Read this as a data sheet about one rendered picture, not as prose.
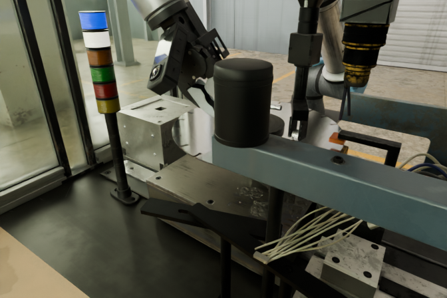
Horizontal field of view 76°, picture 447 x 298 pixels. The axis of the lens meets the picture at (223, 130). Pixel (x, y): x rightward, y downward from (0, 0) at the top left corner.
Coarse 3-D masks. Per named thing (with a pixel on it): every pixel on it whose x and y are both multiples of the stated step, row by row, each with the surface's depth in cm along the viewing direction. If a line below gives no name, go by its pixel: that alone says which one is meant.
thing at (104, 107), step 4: (116, 96) 58; (96, 100) 57; (100, 100) 56; (104, 100) 56; (108, 100) 57; (112, 100) 57; (116, 100) 58; (96, 104) 58; (100, 104) 57; (104, 104) 57; (108, 104) 57; (112, 104) 57; (116, 104) 58; (100, 108) 57; (104, 108) 57; (108, 108) 57; (112, 108) 58; (116, 108) 58; (120, 108) 60; (100, 112) 58; (104, 112) 57; (108, 112) 57; (112, 112) 58
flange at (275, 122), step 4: (272, 116) 58; (276, 116) 59; (272, 120) 56; (276, 120) 56; (280, 120) 57; (272, 124) 55; (276, 124) 55; (280, 124) 55; (284, 124) 55; (272, 128) 53; (276, 128) 53; (280, 128) 53; (284, 128) 55; (272, 132) 52; (276, 132) 52; (280, 132) 53
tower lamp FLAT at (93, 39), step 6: (84, 30) 53; (90, 30) 53; (96, 30) 53; (102, 30) 53; (84, 36) 52; (90, 36) 51; (96, 36) 51; (102, 36) 52; (108, 36) 54; (84, 42) 53; (90, 42) 52; (96, 42) 52; (102, 42) 52; (108, 42) 54; (90, 48) 52; (96, 48) 52; (102, 48) 53
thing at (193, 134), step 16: (192, 112) 63; (272, 112) 63; (288, 112) 63; (176, 128) 56; (192, 128) 56; (208, 128) 56; (288, 128) 56; (320, 128) 56; (336, 128) 56; (192, 144) 49; (208, 144) 49; (320, 144) 49; (336, 144) 49; (208, 160) 45
